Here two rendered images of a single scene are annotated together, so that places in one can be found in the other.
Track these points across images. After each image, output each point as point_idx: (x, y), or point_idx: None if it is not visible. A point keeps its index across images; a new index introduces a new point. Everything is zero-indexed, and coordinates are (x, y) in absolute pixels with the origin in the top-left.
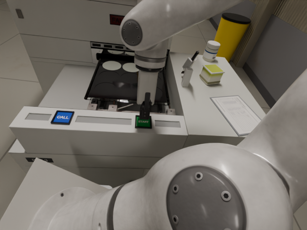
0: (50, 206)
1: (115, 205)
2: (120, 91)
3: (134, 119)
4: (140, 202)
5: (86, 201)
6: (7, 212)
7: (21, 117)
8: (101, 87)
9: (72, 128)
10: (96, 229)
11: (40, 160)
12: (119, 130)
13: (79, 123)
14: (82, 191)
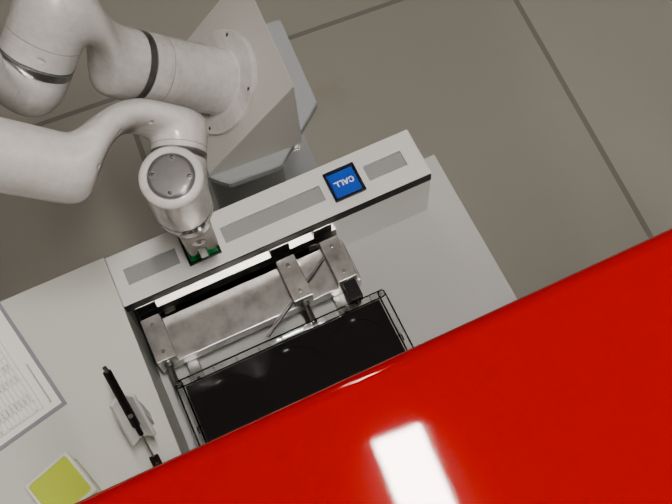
0: (247, 70)
1: (147, 42)
2: (317, 359)
3: (218, 243)
4: (116, 25)
5: (197, 68)
6: (269, 35)
7: (406, 150)
8: (375, 348)
9: (310, 172)
10: (161, 36)
11: (288, 88)
12: (234, 207)
13: (309, 186)
14: (237, 114)
